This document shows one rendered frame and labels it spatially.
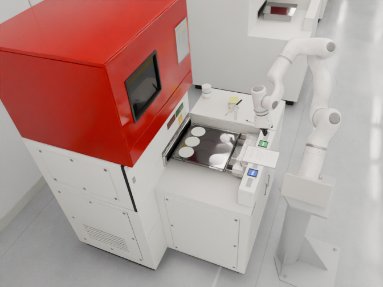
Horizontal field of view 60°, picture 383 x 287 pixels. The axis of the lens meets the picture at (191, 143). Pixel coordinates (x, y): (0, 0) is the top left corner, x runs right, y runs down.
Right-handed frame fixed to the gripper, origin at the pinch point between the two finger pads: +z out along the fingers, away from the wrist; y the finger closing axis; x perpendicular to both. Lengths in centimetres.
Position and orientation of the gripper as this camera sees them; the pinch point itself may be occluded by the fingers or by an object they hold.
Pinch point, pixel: (265, 132)
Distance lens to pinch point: 208.7
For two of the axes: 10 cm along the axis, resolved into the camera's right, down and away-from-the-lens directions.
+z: 2.5, 7.6, 6.0
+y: 8.9, 0.7, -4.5
